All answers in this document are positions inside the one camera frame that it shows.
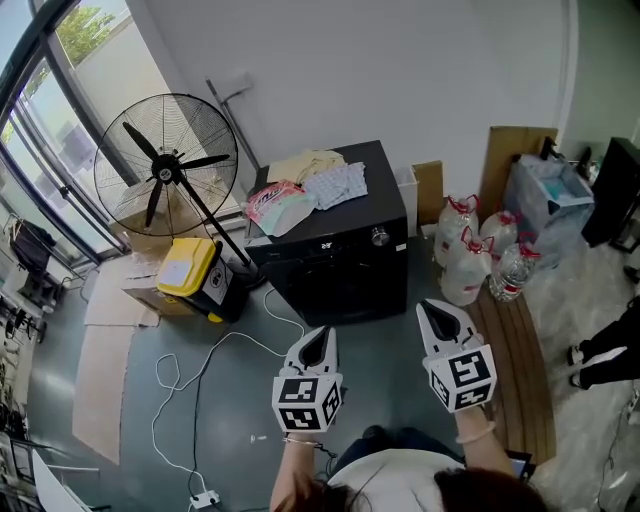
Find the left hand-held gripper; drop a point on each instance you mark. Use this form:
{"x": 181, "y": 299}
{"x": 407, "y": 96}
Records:
{"x": 297, "y": 395}

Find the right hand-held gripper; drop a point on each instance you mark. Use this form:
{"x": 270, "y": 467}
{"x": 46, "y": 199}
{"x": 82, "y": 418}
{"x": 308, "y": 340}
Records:
{"x": 467, "y": 372}

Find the black washing machine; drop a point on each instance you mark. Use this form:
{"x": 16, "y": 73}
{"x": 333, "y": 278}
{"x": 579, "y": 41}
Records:
{"x": 340, "y": 275}

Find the brushed silver metal control knob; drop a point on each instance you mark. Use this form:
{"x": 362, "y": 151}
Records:
{"x": 380, "y": 236}

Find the person's left forearm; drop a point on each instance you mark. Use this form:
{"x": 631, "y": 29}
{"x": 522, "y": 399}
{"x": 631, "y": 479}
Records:
{"x": 295, "y": 470}

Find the person's right forearm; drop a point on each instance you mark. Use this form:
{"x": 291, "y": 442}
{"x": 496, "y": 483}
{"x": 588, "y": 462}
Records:
{"x": 482, "y": 450}

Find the ribbed clear water bottle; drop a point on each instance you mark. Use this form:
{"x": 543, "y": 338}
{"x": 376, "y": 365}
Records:
{"x": 512, "y": 275}

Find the wooden slatted bench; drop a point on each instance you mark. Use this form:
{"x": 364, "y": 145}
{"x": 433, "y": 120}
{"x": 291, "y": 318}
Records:
{"x": 525, "y": 390}

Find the small white floor object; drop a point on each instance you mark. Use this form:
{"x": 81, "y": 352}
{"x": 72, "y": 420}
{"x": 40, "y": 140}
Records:
{"x": 257, "y": 438}

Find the person's legs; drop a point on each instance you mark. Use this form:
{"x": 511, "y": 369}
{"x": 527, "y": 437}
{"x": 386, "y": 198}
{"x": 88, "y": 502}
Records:
{"x": 400, "y": 440}

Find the white board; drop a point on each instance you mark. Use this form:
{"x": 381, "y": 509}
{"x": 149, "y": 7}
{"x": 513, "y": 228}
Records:
{"x": 406, "y": 200}

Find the small brown cardboard piece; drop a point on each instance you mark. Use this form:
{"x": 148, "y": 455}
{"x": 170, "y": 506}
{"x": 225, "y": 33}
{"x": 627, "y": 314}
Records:
{"x": 429, "y": 192}

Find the person's torso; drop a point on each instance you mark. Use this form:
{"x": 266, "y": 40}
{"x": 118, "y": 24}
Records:
{"x": 400, "y": 480}

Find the blue tablet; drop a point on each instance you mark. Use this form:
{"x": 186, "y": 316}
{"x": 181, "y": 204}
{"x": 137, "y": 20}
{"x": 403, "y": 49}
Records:
{"x": 520, "y": 465}

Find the yellow and black toolbox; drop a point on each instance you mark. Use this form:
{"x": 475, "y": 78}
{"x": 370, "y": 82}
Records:
{"x": 187, "y": 265}

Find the clear plastic storage box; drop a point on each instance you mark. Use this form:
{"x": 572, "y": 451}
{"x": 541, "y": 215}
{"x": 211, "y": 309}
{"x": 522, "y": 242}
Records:
{"x": 550, "y": 210}

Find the white power strip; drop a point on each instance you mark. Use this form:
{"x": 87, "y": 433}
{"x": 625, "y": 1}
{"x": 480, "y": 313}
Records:
{"x": 205, "y": 498}

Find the checkered cloth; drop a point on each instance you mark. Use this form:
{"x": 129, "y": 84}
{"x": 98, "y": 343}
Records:
{"x": 335, "y": 185}

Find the large brown cardboard sheet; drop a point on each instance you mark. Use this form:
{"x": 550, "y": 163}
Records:
{"x": 500, "y": 165}

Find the printed cardboard box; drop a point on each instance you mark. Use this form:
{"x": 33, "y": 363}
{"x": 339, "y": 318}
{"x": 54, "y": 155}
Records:
{"x": 145, "y": 300}

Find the beige cloth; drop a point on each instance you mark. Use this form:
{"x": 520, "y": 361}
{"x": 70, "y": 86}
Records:
{"x": 295, "y": 165}

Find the plain brown cardboard box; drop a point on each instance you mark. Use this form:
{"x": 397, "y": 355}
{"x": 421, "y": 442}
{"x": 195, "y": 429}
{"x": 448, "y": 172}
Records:
{"x": 135, "y": 230}

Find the black framed glass window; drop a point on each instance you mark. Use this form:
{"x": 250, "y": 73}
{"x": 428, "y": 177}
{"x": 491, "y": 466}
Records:
{"x": 35, "y": 125}

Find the black pedestal fan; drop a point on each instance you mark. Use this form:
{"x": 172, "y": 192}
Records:
{"x": 165, "y": 170}

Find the grey wall conduit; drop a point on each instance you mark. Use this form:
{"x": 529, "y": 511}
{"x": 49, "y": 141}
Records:
{"x": 230, "y": 105}

